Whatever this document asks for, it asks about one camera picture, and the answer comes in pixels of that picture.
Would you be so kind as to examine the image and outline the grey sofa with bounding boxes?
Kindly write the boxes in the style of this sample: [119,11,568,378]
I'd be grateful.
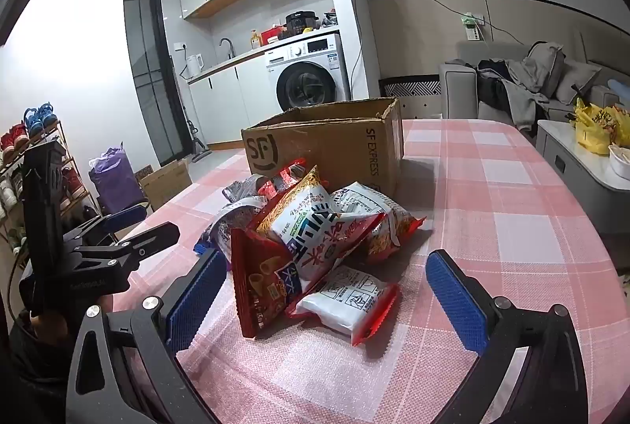
[439,41,630,132]

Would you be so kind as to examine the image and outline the person's left forearm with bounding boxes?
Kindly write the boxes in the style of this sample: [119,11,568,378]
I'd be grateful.
[7,320,70,410]

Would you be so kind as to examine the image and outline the black framed glass door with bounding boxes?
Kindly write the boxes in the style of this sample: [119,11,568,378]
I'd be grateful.
[123,0,193,166]

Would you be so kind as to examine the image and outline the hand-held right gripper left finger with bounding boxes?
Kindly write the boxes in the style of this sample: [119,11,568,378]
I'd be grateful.
[65,248,230,424]

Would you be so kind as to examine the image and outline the silver purple snack packet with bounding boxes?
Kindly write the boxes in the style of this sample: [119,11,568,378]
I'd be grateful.
[193,202,267,267]

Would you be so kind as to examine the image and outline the red cone snack packet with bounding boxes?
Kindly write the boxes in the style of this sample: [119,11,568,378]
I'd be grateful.
[230,227,296,340]

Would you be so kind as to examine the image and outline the grey pillow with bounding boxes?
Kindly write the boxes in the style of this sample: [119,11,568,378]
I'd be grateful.
[556,57,602,105]

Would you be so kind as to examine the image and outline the person's left hand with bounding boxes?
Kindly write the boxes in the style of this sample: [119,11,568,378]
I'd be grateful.
[22,310,70,345]

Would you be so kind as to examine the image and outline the pink checked tablecloth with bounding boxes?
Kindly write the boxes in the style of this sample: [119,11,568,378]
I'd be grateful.
[111,119,630,424]

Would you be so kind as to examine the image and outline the grey coffee table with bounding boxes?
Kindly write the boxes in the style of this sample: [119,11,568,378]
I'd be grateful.
[535,120,630,235]

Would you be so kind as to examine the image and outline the black pressure cooker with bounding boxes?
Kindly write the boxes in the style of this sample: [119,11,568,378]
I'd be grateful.
[285,11,318,37]

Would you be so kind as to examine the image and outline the silver blue snack packet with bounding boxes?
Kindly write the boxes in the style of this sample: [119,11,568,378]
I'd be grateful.
[221,174,269,204]

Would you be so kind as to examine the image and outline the yellow plastic bag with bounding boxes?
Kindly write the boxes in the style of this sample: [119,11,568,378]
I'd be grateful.
[573,98,630,156]

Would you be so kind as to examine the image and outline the wooden shoe rack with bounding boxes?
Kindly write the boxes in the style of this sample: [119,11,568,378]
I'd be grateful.
[0,119,99,252]

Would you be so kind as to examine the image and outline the white food container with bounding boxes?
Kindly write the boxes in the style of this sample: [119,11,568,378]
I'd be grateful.
[609,144,630,181]

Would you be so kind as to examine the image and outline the large cardboard box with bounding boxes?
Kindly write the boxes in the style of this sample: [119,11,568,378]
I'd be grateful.
[241,97,405,197]

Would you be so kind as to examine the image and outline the grey clothes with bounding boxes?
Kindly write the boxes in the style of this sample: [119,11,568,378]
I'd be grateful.
[507,43,567,132]

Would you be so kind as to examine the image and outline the wall socket with plugs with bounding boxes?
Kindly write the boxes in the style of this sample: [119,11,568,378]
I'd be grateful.
[463,12,485,42]

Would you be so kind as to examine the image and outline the floor mop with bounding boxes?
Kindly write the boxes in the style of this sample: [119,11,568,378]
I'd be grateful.
[182,104,212,163]

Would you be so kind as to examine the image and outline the black clothes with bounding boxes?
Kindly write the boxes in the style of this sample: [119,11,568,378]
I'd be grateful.
[477,60,515,106]

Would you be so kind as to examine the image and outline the blue shoe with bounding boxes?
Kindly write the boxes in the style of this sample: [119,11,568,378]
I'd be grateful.
[39,103,60,130]
[24,107,44,138]

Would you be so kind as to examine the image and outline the purple bag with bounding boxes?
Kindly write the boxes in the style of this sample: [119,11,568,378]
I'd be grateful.
[89,147,146,214]

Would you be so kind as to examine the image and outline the red and white snack packet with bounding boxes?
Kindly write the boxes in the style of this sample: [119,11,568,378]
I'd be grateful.
[287,265,399,346]

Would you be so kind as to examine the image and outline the white base cabinets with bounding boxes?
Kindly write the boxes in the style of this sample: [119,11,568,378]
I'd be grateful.
[188,55,284,148]

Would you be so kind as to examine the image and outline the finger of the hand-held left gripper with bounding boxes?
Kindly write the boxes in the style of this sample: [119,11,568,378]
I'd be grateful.
[74,221,181,268]
[63,205,149,248]

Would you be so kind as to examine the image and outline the white washing machine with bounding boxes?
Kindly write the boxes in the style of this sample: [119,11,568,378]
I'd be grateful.
[266,33,352,114]

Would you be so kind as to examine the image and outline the red cookie snack packet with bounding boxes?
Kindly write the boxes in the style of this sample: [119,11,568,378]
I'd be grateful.
[258,157,308,198]

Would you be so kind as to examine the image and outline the black white patterned board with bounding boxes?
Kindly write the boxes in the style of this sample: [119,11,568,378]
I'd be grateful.
[379,77,441,120]

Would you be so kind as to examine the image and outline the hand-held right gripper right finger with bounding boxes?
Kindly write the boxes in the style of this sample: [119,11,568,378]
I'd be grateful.
[426,251,590,424]

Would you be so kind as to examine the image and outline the small cardboard box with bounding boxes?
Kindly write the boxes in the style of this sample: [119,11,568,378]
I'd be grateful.
[139,159,194,212]

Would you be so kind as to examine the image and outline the red shoe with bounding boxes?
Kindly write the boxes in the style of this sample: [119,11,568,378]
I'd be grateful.
[0,124,29,153]

